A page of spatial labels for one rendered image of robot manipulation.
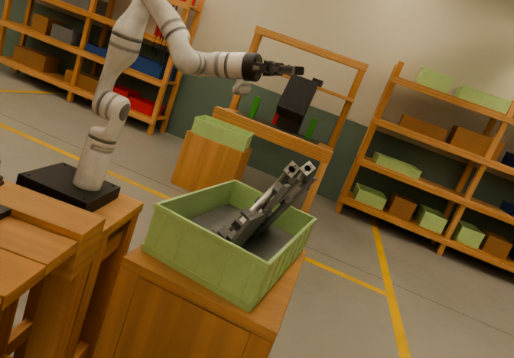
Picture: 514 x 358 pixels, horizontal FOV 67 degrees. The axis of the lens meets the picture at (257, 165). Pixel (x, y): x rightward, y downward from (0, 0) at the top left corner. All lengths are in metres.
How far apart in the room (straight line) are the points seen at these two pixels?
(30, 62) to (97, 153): 6.23
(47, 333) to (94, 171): 0.50
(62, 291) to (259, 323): 0.57
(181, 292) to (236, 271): 0.18
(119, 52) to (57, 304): 0.76
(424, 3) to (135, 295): 5.69
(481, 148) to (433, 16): 1.95
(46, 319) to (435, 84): 5.11
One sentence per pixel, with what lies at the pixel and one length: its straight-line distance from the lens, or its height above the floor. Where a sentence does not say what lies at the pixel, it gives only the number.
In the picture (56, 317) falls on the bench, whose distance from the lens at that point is 1.36.
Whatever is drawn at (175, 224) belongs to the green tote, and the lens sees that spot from 1.26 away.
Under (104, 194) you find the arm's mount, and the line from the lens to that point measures 1.41.
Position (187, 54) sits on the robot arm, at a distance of 1.12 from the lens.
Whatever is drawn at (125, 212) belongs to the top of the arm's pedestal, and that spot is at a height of 0.85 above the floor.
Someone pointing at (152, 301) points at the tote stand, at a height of 0.70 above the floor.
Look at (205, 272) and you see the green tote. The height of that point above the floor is 0.83.
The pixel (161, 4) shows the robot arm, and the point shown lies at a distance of 1.21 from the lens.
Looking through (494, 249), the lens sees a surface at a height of 0.34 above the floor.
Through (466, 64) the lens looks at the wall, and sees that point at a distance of 6.34.
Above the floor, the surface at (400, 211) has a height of 0.34.
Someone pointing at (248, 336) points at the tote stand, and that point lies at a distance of 1.24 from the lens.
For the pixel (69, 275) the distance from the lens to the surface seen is 1.21.
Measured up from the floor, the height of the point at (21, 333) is 0.24.
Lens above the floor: 1.45
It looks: 13 degrees down
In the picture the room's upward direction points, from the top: 20 degrees clockwise
